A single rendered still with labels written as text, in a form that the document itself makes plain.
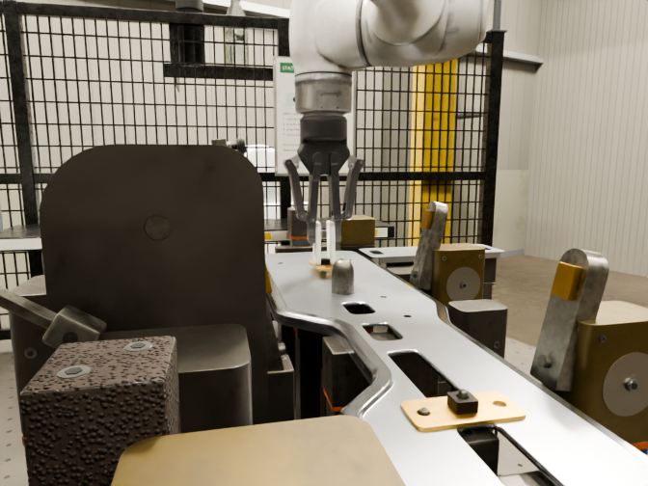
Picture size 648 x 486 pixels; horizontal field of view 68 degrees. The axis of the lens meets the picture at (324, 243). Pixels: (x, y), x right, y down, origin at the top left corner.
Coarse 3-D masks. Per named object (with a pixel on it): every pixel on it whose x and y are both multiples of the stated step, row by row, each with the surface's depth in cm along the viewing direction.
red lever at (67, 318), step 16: (0, 288) 26; (0, 304) 26; (16, 304) 26; (32, 304) 27; (32, 320) 26; (48, 320) 26; (64, 320) 26; (80, 320) 27; (96, 320) 28; (48, 336) 26; (64, 336) 26; (80, 336) 26; (96, 336) 27
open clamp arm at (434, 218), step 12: (432, 204) 76; (444, 204) 76; (432, 216) 75; (444, 216) 75; (432, 228) 75; (444, 228) 75; (420, 240) 78; (432, 240) 75; (420, 252) 77; (432, 252) 76; (420, 264) 76; (420, 276) 76; (420, 288) 76
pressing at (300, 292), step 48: (288, 288) 69; (384, 288) 69; (336, 336) 53; (432, 336) 50; (384, 384) 39; (480, 384) 39; (528, 384) 39; (384, 432) 32; (432, 432) 32; (528, 432) 32; (576, 432) 32; (432, 480) 27; (480, 480) 27; (576, 480) 27; (624, 480) 27
